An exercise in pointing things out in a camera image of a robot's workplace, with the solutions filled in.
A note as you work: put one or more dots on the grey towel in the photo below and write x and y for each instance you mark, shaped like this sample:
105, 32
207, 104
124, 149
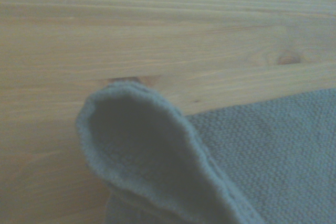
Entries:
262, 161

